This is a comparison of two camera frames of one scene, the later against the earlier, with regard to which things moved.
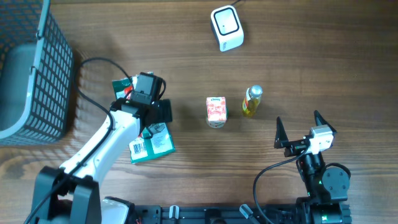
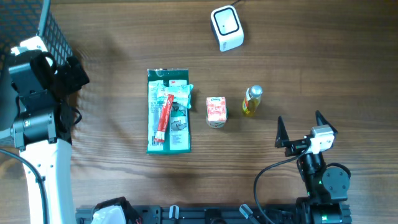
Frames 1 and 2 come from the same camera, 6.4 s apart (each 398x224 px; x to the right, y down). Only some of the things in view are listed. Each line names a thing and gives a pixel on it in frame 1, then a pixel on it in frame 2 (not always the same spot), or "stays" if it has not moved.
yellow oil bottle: (251, 102) stays
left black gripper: (160, 110) -> (74, 83)
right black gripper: (282, 141) stays
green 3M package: (154, 141) -> (178, 134)
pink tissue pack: (216, 108) stays
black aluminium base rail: (270, 213) stays
